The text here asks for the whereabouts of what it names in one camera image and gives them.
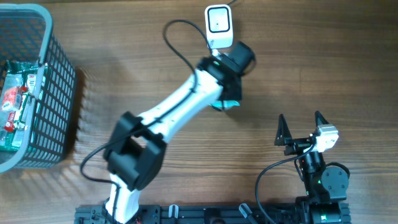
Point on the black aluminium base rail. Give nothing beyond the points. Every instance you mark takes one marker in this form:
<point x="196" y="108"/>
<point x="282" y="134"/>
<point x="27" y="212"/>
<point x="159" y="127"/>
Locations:
<point x="217" y="214"/>

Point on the mint green wipes pack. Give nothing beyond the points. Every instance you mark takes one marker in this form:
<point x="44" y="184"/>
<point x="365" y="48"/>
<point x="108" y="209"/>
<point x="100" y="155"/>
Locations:
<point x="224" y="105"/>

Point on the red Nescafe sachet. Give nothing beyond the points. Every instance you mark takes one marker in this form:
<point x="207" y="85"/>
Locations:
<point x="9" y="125"/>

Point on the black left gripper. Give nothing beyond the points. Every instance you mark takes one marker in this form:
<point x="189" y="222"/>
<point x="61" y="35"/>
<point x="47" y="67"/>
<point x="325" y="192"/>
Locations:
<point x="236" y="93"/>

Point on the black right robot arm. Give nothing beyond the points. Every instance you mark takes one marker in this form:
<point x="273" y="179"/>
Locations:
<point x="325" y="183"/>

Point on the white barcode scanner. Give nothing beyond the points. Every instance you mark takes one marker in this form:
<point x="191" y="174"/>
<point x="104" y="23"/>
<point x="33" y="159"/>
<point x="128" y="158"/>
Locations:
<point x="219" y="26"/>

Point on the grey plastic mesh basket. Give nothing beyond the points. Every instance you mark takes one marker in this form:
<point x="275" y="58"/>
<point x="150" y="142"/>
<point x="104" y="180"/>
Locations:
<point x="27" y="36"/>

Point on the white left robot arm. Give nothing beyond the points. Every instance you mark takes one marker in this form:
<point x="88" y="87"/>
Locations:
<point x="137" y="146"/>

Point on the green 3M gloves pack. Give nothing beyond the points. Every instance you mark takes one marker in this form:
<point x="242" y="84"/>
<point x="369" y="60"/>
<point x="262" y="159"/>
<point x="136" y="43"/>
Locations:
<point x="18" y="74"/>

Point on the orange Kleenex tissue pack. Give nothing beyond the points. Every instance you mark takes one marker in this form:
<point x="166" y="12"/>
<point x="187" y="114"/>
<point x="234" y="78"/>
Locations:
<point x="12" y="98"/>

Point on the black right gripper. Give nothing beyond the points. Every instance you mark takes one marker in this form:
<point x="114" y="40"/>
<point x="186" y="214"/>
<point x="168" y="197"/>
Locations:
<point x="296" y="144"/>

